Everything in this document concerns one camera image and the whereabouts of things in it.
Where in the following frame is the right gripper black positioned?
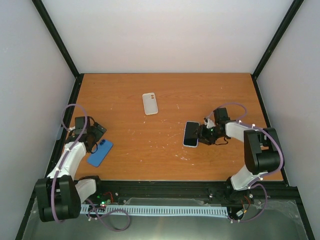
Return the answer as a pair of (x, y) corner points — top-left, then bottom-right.
(190, 124), (224, 146)

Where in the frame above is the black smartphone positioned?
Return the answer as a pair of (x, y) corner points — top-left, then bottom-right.
(184, 122), (200, 146)

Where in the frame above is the light blue phone case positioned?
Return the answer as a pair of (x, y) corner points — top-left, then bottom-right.
(182, 121), (201, 148)

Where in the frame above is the white phone case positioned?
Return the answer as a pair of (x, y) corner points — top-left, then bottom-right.
(142, 92), (158, 116)

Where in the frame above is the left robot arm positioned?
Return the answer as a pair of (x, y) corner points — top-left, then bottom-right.
(35, 116), (106, 223)

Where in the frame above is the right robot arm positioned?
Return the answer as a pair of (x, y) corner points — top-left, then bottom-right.
(183, 105), (285, 191)

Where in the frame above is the green led circuit board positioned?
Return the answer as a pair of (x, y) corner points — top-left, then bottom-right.
(100, 199), (113, 208)

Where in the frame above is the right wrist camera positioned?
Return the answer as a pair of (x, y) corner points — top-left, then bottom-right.
(203, 117), (216, 129)

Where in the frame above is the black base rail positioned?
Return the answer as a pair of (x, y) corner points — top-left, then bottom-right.
(32, 179), (301, 208)

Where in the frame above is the light blue cable duct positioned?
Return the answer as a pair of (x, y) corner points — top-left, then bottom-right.
(97, 205), (228, 218)

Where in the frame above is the black left frame post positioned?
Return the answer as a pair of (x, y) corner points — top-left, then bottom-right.
(31, 0), (83, 80)

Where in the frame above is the black frame post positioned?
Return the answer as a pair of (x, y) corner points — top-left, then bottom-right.
(251, 0), (304, 82)
(31, 0), (83, 80)

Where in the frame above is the black right frame post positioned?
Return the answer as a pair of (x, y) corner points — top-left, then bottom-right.
(251, 0), (304, 82)

